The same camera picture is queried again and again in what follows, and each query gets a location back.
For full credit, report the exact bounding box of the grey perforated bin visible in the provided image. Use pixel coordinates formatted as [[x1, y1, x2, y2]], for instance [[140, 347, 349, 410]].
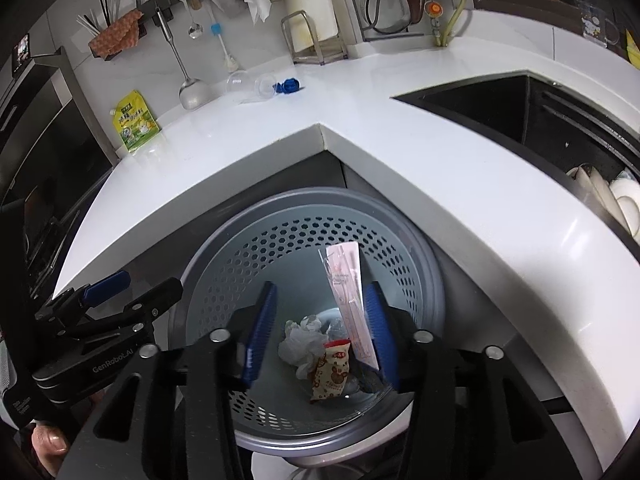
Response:
[[167, 187, 446, 456]]

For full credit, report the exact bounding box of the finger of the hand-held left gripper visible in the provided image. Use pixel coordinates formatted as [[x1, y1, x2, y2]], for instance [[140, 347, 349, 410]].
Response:
[[50, 276, 184, 350], [35, 270, 132, 326]]

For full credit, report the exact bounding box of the small black wall device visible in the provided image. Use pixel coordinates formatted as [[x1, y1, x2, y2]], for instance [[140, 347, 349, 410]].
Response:
[[11, 34, 32, 78]]

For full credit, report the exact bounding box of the black built-in oven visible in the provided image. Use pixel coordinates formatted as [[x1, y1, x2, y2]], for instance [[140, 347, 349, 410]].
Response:
[[0, 47, 117, 301]]

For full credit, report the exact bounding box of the yellow gas hose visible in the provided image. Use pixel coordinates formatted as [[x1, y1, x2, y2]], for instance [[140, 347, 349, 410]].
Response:
[[440, 0, 467, 47]]

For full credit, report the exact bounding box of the clear plastic sleeve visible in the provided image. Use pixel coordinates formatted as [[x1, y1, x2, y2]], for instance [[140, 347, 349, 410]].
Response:
[[318, 247, 346, 311]]

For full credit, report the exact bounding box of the metal spatula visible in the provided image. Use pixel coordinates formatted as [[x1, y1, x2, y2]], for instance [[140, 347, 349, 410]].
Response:
[[156, 7, 208, 111]]

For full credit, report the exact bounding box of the gas valve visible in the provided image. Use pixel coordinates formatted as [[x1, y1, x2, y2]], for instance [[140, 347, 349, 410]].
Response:
[[424, 0, 446, 46]]

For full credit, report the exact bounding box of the clear printed mug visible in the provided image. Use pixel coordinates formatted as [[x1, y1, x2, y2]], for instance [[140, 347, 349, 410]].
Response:
[[577, 0, 623, 50]]

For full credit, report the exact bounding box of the metal spoon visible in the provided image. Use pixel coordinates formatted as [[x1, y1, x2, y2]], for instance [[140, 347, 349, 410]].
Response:
[[180, 0, 203, 41]]

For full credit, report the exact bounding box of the person's left hand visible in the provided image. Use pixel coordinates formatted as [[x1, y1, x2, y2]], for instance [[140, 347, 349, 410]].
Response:
[[31, 422, 71, 478]]

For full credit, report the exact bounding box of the metal cutting board rack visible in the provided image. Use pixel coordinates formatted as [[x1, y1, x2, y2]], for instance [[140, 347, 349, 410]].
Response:
[[280, 9, 349, 67]]

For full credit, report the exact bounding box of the wire dish rack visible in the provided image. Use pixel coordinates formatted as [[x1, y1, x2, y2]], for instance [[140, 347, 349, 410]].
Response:
[[347, 0, 441, 43]]

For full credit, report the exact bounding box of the red printed snack wrapper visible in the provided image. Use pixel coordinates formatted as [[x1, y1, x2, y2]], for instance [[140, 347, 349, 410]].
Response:
[[309, 339, 353, 403]]

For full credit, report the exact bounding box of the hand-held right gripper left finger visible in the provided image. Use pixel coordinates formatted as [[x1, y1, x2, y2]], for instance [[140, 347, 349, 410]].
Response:
[[60, 280, 281, 480]]

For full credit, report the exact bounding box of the bundle of chopsticks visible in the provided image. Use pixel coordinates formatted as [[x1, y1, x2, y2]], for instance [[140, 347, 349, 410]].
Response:
[[75, 0, 126, 36]]

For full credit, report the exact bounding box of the orange checkered cloth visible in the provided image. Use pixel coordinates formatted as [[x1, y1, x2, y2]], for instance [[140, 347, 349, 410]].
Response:
[[89, 9, 143, 61]]

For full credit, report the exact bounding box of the blue silicone brush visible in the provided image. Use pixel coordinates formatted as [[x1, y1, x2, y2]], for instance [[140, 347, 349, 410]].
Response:
[[207, 2, 241, 73]]

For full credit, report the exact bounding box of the stack of white dishes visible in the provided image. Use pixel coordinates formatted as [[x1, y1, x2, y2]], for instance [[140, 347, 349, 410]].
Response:
[[567, 162, 640, 241]]

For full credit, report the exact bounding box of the clear plastic cup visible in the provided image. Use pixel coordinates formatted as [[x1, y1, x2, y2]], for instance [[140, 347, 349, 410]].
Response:
[[226, 71, 278, 104]]

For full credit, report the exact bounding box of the yellow seasoning pouch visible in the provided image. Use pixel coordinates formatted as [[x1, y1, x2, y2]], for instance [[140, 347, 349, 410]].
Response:
[[111, 90, 162, 154]]

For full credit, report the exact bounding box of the black kitchen sink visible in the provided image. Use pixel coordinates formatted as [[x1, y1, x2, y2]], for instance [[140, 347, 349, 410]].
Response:
[[392, 72, 640, 256]]

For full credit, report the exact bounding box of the crumpled clear plastic wrap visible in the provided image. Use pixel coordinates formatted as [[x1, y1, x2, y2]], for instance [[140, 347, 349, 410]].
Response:
[[320, 310, 348, 343]]

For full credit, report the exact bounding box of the white paper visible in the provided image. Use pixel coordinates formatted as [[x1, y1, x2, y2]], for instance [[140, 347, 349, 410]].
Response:
[[277, 315, 328, 381]]

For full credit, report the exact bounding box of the pink receipt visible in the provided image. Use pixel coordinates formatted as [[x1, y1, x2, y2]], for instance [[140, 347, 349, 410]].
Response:
[[325, 241, 379, 368]]

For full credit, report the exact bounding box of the glass pot lid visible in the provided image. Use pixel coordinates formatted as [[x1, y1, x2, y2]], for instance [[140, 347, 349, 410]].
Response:
[[365, 0, 426, 36]]

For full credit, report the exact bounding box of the yellow packet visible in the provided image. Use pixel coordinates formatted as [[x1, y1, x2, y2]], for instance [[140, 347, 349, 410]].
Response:
[[625, 29, 640, 71]]

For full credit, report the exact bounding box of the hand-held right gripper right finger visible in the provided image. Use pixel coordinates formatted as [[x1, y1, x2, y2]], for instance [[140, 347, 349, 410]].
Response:
[[361, 281, 583, 480]]

